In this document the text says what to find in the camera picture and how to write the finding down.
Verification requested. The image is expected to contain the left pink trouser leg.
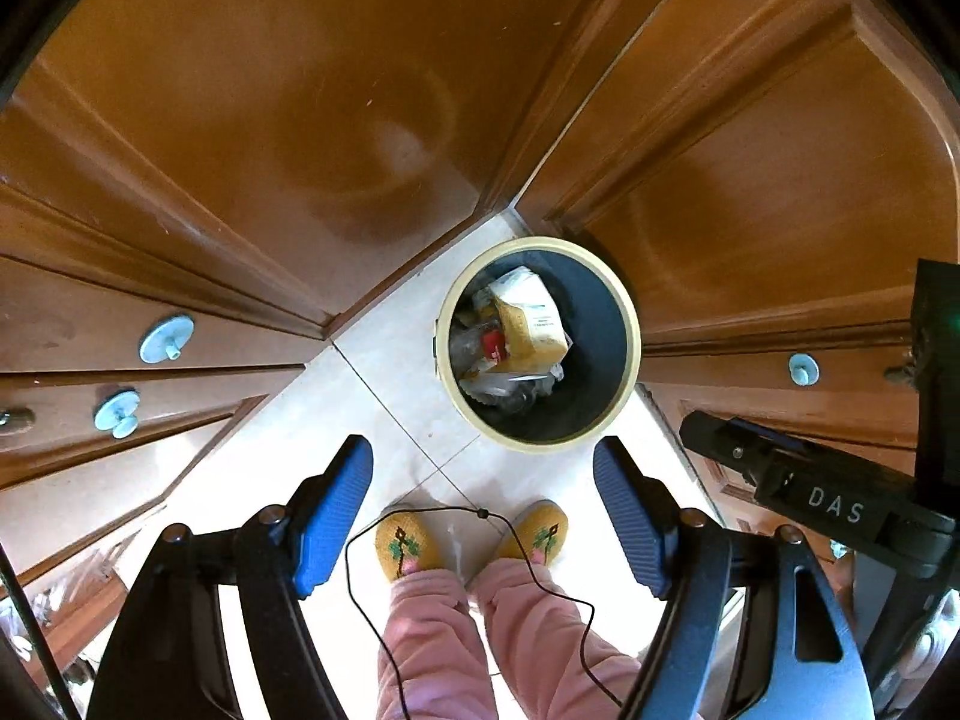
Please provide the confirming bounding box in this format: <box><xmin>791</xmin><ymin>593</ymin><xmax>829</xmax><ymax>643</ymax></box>
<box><xmin>376</xmin><ymin>569</ymin><xmax>498</xmax><ymax>718</ymax></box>

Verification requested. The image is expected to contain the right yellow slipper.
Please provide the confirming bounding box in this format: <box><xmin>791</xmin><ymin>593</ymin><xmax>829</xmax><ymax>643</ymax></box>
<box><xmin>493</xmin><ymin>499</ymin><xmax>568</xmax><ymax>567</ymax></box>

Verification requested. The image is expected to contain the thin black cable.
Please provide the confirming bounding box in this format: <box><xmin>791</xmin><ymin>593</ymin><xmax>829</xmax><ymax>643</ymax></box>
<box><xmin>343</xmin><ymin>503</ymin><xmax>627</xmax><ymax>720</ymax></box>

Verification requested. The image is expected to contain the cream round trash bin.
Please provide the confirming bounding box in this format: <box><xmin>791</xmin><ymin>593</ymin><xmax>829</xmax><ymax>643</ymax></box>
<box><xmin>433</xmin><ymin>236</ymin><xmax>641</xmax><ymax>454</ymax></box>

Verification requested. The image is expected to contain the yellow cardboard box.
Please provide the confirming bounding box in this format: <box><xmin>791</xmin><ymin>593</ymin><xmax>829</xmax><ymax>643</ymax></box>
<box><xmin>488</xmin><ymin>266</ymin><xmax>569</xmax><ymax>376</ymax></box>

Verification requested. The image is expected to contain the left yellow slipper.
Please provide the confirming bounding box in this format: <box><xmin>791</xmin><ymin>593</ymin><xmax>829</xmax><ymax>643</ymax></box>
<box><xmin>374</xmin><ymin>509</ymin><xmax>448</xmax><ymax>582</ymax></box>

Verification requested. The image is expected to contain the right pink trouser leg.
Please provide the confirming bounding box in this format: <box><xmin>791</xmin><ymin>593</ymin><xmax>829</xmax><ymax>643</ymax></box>
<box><xmin>472</xmin><ymin>559</ymin><xmax>641</xmax><ymax>718</ymax></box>

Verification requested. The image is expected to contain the light blue drawer knob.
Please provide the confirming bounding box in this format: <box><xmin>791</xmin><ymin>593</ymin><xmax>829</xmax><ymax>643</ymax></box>
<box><xmin>788</xmin><ymin>353</ymin><xmax>820</xmax><ymax>387</ymax></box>
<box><xmin>93</xmin><ymin>388</ymin><xmax>142</xmax><ymax>440</ymax></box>

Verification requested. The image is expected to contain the light blue cabinet knob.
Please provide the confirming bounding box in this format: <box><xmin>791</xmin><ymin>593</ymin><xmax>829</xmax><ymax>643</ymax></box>
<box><xmin>139</xmin><ymin>314</ymin><xmax>195</xmax><ymax>364</ymax></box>

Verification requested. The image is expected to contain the yellow slipper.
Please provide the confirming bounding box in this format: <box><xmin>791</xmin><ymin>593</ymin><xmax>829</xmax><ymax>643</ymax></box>
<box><xmin>374</xmin><ymin>509</ymin><xmax>448</xmax><ymax>582</ymax></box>
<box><xmin>493</xmin><ymin>499</ymin><xmax>568</xmax><ymax>567</ymax></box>

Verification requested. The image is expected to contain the clear plastic bag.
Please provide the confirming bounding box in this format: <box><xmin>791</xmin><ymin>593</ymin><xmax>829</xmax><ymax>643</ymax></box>
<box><xmin>448</xmin><ymin>305</ymin><xmax>565</xmax><ymax>413</ymax></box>

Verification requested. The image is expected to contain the pink trouser leg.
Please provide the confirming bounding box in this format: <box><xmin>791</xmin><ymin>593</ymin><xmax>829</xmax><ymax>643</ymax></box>
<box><xmin>472</xmin><ymin>559</ymin><xmax>641</xmax><ymax>718</ymax></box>
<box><xmin>376</xmin><ymin>569</ymin><xmax>498</xmax><ymax>718</ymax></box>

